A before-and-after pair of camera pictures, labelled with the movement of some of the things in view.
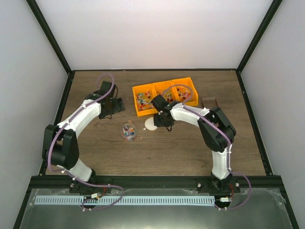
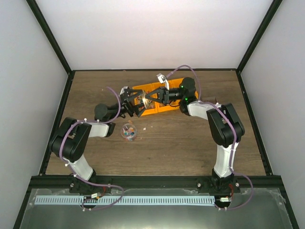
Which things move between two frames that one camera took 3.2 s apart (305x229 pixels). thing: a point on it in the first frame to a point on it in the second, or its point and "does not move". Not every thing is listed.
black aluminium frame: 36,182 does not move
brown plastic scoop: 209,102 does not move
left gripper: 118,107 to 126,102
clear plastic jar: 128,131 does not move
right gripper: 157,124 to 163,95
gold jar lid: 149,123 to 145,101
